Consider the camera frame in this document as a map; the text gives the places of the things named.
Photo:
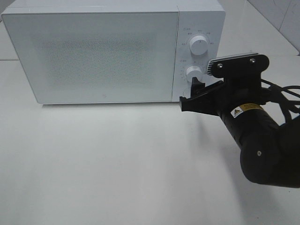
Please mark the white microwave door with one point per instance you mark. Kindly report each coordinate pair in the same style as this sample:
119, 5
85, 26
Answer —
96, 58

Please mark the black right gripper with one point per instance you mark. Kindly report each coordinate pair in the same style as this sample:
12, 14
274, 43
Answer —
229, 97

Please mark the white power knob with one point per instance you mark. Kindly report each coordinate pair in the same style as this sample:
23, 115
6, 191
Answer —
198, 44

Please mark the round door release button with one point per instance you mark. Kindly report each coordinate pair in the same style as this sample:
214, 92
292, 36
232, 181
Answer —
187, 93

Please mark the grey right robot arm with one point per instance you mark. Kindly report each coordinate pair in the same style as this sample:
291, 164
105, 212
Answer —
259, 120

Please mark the white microwave oven body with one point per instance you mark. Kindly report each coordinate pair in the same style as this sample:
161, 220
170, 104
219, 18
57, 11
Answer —
194, 17

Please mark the white timer knob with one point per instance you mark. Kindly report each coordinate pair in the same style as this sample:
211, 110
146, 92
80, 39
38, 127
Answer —
194, 71

